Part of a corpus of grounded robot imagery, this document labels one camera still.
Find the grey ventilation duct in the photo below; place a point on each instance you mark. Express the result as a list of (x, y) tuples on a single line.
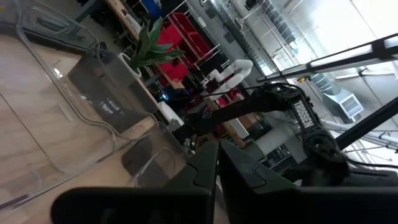
[(345, 104)]

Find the silver frame bar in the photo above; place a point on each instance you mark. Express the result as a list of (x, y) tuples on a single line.
[(342, 59)]

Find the shelf with red bins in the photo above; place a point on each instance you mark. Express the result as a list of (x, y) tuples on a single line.
[(183, 28)]

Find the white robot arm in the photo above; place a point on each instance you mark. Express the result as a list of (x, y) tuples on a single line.
[(239, 67)]

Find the clear plastic bin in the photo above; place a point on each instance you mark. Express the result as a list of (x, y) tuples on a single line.
[(46, 124), (174, 146)]

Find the black frame bar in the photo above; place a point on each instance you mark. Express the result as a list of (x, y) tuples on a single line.
[(367, 124)]

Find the green plant in white pot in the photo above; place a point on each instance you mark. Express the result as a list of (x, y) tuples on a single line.
[(149, 49)]

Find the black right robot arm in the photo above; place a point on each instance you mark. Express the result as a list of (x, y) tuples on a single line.
[(304, 118)]

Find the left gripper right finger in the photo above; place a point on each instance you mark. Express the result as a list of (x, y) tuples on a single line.
[(280, 205)]

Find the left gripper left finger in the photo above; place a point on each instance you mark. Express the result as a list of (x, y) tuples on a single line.
[(140, 205)]

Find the smoky grey plastic bin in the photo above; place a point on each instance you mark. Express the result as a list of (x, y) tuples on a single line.
[(140, 158), (102, 93)]

